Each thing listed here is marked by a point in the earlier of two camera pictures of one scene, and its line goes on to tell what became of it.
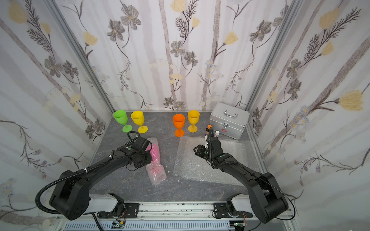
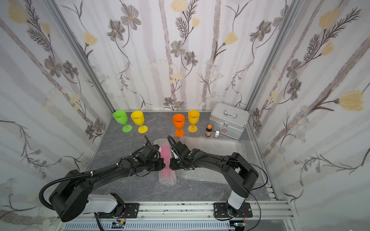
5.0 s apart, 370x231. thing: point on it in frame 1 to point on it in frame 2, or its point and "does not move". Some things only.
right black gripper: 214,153 to 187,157
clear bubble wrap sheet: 188,164 does not move
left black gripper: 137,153 to 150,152
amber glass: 193,117 does not move
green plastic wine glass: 121,117 does not move
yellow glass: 138,118 does not move
